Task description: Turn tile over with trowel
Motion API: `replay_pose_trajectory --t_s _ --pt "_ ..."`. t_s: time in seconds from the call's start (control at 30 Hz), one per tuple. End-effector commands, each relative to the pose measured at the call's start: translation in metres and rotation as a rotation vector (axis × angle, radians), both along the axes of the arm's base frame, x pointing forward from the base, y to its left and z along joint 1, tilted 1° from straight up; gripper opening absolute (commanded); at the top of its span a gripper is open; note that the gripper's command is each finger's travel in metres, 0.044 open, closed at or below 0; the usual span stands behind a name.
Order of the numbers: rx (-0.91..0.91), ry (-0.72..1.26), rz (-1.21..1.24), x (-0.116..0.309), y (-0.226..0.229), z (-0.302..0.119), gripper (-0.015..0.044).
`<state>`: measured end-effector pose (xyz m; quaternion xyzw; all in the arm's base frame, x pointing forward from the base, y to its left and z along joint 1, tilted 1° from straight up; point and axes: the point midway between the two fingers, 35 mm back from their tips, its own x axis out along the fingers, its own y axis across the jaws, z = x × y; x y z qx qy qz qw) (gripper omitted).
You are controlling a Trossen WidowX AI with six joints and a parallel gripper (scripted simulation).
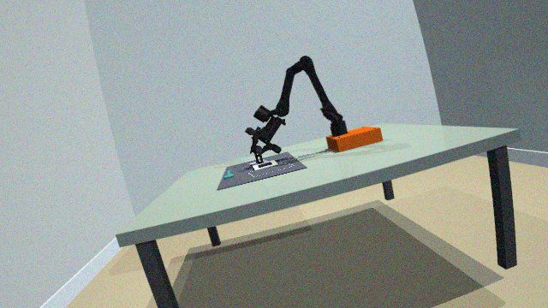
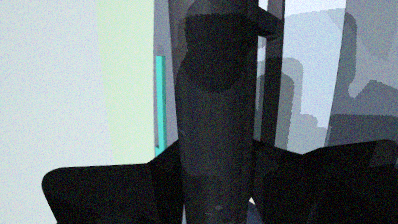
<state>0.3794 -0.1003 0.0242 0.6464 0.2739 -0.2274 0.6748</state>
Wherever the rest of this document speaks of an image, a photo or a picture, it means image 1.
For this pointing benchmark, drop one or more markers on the white tile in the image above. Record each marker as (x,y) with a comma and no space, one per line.
(265,165)

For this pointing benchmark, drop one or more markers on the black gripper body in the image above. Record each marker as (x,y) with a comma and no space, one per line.
(266,135)

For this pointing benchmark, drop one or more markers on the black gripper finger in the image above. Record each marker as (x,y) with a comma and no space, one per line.
(255,141)
(265,148)

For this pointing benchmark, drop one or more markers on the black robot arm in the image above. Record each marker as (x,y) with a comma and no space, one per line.
(338,126)

